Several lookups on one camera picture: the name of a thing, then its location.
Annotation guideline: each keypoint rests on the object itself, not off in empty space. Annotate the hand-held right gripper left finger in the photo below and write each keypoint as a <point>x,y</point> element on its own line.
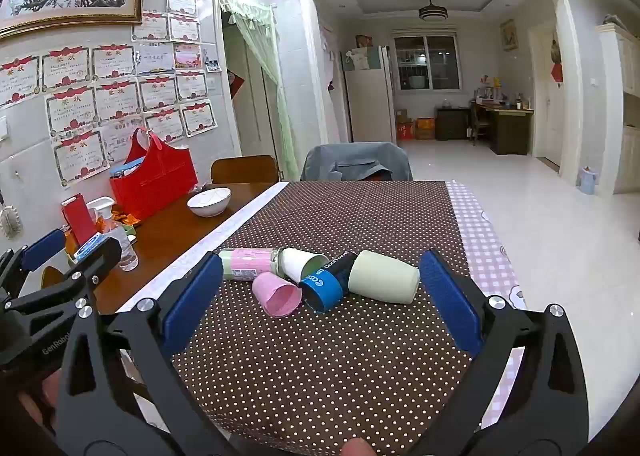
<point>194,308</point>

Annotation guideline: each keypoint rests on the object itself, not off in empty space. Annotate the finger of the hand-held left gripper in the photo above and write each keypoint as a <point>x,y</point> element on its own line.
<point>97,263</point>
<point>44,250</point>

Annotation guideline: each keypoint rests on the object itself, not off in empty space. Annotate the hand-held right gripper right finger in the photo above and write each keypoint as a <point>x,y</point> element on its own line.
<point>450,306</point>

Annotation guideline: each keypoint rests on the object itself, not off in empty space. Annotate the pale green cup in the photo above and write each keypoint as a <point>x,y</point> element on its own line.
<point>382,277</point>

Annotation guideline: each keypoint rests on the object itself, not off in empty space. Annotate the pink cup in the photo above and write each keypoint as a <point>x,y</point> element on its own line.
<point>275,293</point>

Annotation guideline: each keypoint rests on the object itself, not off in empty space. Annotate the white cup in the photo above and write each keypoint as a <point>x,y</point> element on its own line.
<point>300,261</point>

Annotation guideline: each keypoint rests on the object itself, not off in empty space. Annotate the blue and black cup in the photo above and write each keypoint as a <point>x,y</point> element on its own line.
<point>324,286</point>

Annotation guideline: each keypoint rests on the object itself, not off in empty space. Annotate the person's left hand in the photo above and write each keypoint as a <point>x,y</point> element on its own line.
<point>47,388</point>

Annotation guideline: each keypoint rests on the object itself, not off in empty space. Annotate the person's right hand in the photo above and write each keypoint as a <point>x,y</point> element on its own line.
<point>357,447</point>

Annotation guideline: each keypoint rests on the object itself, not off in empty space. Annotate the blue and white packet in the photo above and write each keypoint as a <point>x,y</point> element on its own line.
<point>90,248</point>

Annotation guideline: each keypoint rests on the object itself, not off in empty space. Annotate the clear bottle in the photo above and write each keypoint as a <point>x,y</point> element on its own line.
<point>128,253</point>

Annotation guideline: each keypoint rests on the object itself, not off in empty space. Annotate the white brush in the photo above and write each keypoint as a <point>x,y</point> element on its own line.
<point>10,222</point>

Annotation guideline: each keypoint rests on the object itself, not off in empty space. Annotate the gold foil packet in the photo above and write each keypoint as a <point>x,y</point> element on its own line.
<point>127,218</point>

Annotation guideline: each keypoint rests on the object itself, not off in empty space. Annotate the spray bottle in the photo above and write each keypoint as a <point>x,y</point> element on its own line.
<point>101,208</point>

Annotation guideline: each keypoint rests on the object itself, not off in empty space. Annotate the pink and green bottle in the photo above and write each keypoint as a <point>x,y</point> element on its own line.
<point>245,262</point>

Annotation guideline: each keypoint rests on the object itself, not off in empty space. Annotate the pink checked tablecloth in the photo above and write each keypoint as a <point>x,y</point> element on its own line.
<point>475,236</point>

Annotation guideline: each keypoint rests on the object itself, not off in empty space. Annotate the red bag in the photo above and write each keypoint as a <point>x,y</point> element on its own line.
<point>155,176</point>

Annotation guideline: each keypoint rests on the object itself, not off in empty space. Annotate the white bowl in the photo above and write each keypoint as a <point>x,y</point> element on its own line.
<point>209,203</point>

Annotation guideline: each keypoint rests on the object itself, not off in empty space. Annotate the wooden chair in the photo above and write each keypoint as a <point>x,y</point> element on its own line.
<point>245,168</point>

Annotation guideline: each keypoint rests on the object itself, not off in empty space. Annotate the brown polka-dot tablecloth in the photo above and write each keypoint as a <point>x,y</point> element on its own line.
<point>325,216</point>

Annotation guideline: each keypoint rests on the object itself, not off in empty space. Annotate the grey jacket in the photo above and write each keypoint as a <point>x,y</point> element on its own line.
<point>355,161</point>

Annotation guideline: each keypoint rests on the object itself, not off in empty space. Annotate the orange cardboard box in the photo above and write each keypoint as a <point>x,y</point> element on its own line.
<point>425,128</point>

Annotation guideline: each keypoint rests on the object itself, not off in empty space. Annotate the red cardboard box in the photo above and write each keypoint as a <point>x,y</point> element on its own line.
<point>405,130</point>

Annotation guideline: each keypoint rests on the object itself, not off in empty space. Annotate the dark desk chair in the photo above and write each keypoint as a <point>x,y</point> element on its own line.
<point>479,126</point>

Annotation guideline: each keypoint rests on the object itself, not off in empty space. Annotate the dark low cabinet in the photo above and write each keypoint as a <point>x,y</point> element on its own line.
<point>451,123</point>

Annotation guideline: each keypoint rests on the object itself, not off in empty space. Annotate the blue bucket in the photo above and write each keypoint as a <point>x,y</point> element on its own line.
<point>588,182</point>

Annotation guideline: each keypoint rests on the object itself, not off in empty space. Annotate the dark wooden desk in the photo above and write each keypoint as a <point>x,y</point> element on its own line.
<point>510,128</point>

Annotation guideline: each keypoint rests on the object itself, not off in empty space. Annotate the white door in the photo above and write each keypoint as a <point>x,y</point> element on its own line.
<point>547,126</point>

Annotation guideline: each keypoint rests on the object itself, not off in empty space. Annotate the white refrigerator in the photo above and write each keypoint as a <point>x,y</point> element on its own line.
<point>367,101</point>

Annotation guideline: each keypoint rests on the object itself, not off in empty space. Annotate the window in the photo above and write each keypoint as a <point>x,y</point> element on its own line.
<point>425,61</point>

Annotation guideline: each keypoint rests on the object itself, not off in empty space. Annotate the green curtain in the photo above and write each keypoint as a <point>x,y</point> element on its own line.
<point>267,61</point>

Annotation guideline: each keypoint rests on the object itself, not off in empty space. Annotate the white cabinet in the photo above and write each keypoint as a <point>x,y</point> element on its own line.
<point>622,101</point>

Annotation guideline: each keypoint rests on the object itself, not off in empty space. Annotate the ceiling lamp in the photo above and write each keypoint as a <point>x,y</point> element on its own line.
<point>433,11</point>

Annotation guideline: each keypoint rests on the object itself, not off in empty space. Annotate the light switch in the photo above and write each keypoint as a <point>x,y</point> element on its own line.
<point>3,128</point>

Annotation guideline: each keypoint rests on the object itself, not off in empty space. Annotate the wall of award certificates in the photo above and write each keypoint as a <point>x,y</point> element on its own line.
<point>115,96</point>

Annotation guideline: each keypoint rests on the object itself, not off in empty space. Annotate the small wall picture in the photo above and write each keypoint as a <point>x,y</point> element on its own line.
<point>508,35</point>

